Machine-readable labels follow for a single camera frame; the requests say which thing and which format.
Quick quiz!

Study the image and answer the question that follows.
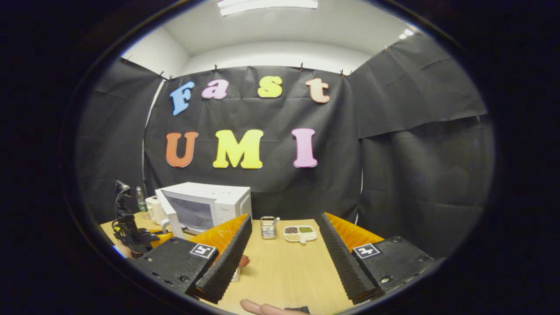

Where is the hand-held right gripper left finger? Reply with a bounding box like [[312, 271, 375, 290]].
[[130, 213, 253, 305]]

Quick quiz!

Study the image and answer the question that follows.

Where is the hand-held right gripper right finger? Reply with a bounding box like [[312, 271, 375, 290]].
[[316, 212, 437, 305]]

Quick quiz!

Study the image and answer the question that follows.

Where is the white microwave oven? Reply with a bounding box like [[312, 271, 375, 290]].
[[155, 182, 253, 239]]

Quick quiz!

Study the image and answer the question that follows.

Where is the white kitchen appliance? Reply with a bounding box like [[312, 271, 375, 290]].
[[146, 196, 169, 226]]

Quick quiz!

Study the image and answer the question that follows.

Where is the white divided plate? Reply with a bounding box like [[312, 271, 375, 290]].
[[283, 225, 318, 244]]

